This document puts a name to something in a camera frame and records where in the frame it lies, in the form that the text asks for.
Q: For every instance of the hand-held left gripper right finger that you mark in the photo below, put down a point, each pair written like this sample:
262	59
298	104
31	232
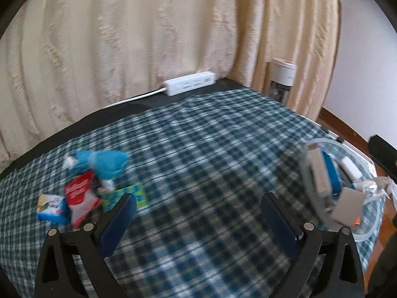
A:
279	223

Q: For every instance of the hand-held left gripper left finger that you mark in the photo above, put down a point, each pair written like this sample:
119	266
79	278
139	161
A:
119	223

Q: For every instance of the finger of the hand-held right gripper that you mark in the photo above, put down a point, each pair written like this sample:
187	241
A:
383	149

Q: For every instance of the small white box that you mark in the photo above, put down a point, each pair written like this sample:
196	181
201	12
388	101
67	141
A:
350	167

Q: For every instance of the small blue packet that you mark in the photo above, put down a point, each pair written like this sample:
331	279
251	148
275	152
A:
332	170

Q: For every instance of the clear round plastic container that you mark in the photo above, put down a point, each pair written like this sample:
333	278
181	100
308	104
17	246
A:
372	223

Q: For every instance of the white flat device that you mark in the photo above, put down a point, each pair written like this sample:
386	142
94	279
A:
363	158

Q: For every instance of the green patterned packet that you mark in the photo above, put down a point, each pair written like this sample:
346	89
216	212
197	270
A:
111	200

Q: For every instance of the clear crinkled wrapper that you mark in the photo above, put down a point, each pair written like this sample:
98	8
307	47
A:
377	186

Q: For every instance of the red white snack packet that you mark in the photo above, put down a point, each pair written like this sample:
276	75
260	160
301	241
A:
80	198

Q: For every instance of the blue white snack packet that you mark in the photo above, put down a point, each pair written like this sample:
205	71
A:
51	211

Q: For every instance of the blue plaid cloth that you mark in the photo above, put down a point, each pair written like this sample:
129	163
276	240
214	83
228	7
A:
201	161

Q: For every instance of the white cylindrical appliance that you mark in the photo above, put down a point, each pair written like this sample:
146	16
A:
283	71

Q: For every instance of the white power strip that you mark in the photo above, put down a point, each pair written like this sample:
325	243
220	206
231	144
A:
189	83

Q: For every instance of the beige textured curtain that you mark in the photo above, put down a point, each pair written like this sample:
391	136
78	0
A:
124	37

